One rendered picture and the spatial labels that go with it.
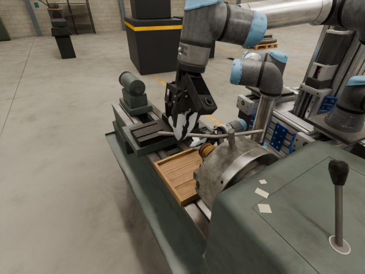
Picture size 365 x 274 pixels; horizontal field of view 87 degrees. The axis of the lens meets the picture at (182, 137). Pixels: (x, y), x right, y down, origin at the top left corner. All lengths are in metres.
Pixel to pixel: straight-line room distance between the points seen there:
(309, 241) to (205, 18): 0.50
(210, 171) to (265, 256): 0.31
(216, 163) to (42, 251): 1.74
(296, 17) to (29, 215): 2.43
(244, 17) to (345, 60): 0.89
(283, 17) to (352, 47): 0.66
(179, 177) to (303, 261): 0.70
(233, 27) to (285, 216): 0.44
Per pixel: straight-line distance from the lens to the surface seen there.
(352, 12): 0.77
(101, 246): 1.93
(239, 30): 0.50
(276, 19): 0.70
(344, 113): 1.12
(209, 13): 0.47
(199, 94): 0.45
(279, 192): 0.56
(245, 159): 0.65
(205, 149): 0.85
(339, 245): 0.53
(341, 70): 1.33
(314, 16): 0.77
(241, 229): 0.49
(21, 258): 2.18
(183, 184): 1.01
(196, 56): 0.47
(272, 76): 0.95
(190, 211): 0.94
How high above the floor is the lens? 1.65
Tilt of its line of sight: 36 degrees down
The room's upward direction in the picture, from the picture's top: straight up
